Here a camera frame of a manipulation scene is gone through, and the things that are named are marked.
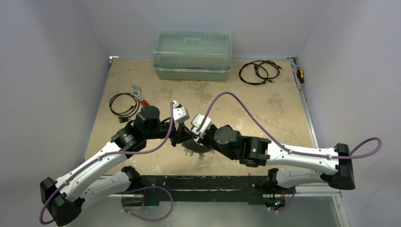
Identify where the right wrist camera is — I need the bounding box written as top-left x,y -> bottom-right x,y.
191,113 -> 212,138

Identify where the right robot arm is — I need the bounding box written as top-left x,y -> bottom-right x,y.
191,124 -> 356,192

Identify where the clear lidded green box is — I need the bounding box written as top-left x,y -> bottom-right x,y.
153,31 -> 232,81

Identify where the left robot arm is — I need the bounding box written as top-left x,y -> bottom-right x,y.
39,101 -> 200,227

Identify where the red handled adjustable wrench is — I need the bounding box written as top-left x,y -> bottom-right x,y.
131,85 -> 150,107

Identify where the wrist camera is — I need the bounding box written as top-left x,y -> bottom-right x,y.
173,100 -> 190,126
191,113 -> 212,138

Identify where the black coiled cable right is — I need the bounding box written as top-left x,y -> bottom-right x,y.
238,60 -> 281,86

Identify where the yellow black screwdriver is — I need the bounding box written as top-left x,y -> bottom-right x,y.
296,69 -> 305,86

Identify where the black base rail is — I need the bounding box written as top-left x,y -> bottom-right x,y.
110,175 -> 297,206

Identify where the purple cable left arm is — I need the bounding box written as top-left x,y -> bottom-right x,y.
39,102 -> 175,225

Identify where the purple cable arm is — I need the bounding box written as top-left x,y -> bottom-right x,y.
39,102 -> 175,225
196,91 -> 383,160

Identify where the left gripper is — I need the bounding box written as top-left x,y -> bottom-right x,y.
145,120 -> 195,147

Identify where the black coiled cable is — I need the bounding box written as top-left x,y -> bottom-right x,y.
109,92 -> 140,123
238,60 -> 281,86

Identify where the black coiled cable left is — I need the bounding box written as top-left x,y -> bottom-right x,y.
109,92 -> 140,123

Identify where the aluminium frame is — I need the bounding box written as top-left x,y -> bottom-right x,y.
70,184 -> 348,227

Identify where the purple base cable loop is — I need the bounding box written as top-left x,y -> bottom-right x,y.
121,184 -> 174,222

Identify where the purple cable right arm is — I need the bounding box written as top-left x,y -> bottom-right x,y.
196,91 -> 383,160

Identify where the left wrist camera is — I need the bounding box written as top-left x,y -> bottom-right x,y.
173,100 -> 190,126

